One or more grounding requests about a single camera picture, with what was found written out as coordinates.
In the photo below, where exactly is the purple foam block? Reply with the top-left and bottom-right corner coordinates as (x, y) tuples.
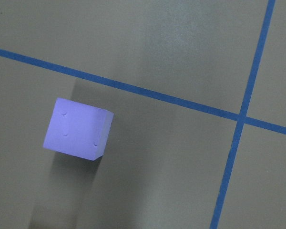
(43, 98), (114, 161)

